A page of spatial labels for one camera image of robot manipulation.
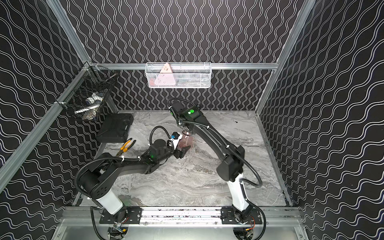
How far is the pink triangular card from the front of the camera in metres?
0.90

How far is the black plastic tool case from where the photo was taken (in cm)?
101

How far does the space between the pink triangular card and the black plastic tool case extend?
1.29 ft
